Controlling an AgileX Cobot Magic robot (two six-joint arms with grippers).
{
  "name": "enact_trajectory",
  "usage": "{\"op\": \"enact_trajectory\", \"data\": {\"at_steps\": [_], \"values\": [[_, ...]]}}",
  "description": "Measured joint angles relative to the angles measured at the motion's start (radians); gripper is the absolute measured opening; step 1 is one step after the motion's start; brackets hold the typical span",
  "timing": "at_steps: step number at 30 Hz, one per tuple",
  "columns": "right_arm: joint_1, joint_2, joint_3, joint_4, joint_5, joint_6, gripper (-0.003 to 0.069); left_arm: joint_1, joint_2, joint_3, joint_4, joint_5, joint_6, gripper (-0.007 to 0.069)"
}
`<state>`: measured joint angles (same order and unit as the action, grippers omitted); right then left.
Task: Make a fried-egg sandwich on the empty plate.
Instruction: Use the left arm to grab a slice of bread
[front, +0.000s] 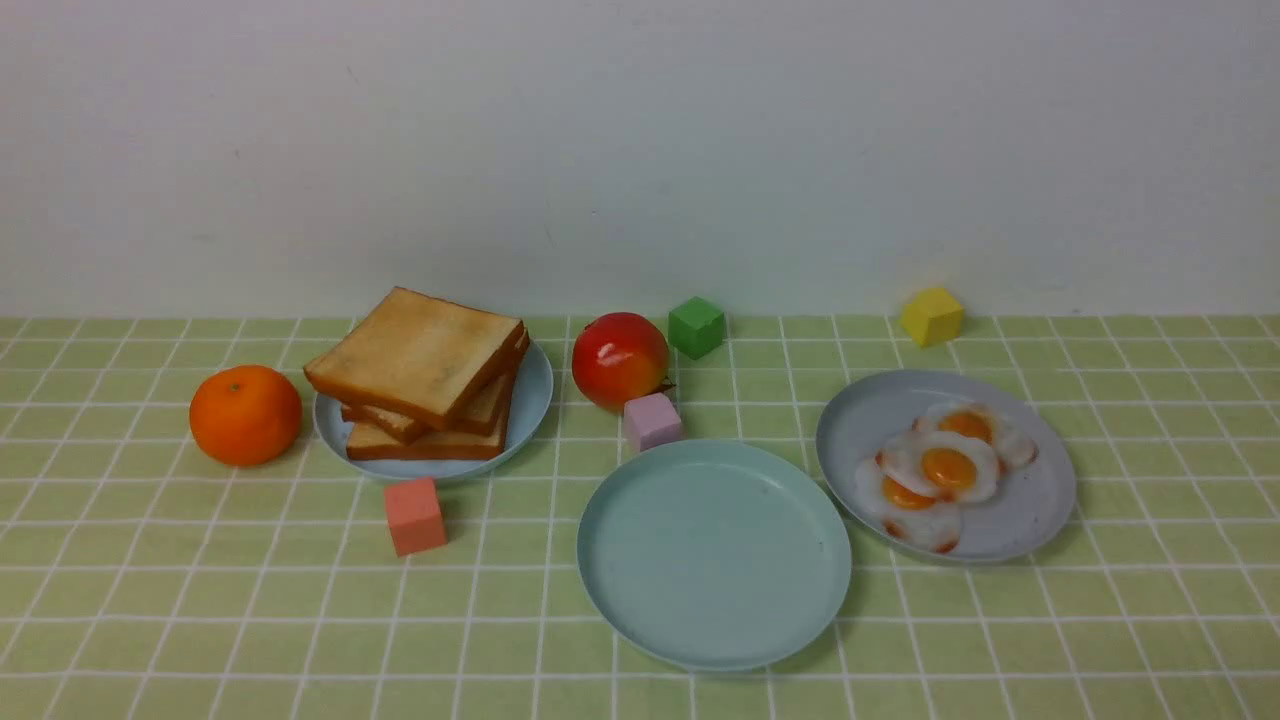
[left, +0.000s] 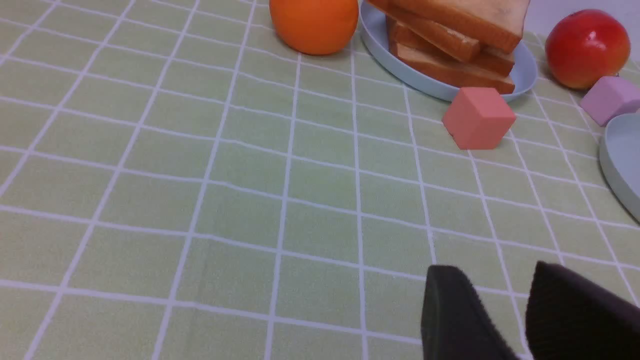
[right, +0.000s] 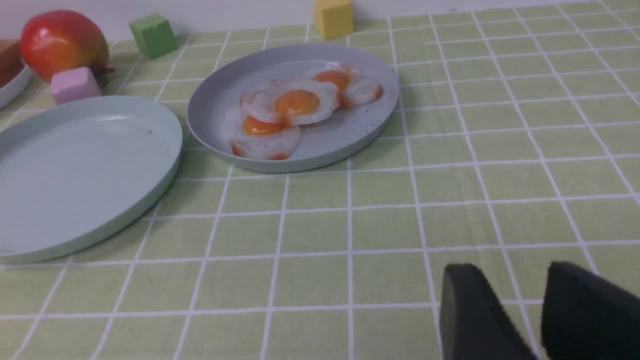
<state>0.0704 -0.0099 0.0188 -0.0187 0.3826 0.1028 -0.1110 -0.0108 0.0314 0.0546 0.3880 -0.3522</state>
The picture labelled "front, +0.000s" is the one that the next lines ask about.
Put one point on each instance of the fried egg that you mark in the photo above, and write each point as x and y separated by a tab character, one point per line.
1014	448
922	522
941	465

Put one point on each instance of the red apple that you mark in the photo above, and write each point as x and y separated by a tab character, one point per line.
619	357

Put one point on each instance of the pink cube block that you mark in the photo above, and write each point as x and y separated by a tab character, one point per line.
650	421

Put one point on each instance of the green cube block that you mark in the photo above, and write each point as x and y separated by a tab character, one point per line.
696	327

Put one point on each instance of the light blue bread plate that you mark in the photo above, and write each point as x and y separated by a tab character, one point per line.
535	387

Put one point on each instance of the teal empty centre plate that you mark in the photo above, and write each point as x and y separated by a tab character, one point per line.
714	555

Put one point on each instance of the salmon cube block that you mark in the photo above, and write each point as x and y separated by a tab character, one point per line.
414	516

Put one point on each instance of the yellow cube block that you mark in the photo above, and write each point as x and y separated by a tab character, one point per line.
933	317

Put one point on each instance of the orange mandarin fruit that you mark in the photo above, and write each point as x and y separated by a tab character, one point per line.
245	415

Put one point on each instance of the grey-blue egg plate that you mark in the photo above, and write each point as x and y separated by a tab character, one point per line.
1031	506

